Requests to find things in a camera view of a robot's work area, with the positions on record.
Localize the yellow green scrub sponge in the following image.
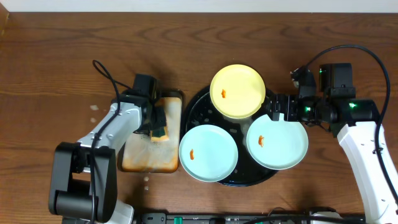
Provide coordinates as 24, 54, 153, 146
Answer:
150, 98, 169, 142

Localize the light blue plate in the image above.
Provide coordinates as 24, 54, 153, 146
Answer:
246, 115, 308, 170
178, 124, 238, 182

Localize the yellow plate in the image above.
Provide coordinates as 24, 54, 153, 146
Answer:
210, 64, 266, 119

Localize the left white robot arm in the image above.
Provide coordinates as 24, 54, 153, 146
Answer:
49, 90, 166, 223

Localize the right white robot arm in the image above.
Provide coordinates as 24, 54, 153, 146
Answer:
264, 94, 397, 223

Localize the rectangular soapy water tray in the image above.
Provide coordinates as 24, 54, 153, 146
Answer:
118, 90, 184, 173

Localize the round black tray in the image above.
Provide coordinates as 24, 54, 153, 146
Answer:
178, 86, 277, 187

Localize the right black cable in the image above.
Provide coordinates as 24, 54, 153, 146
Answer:
306, 44, 398, 206

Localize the black cable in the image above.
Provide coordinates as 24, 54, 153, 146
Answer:
89, 59, 133, 224
306, 44, 398, 206

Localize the left black cable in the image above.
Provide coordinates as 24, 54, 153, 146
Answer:
89, 59, 133, 224

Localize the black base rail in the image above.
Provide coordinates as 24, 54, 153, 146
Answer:
136, 212, 366, 224

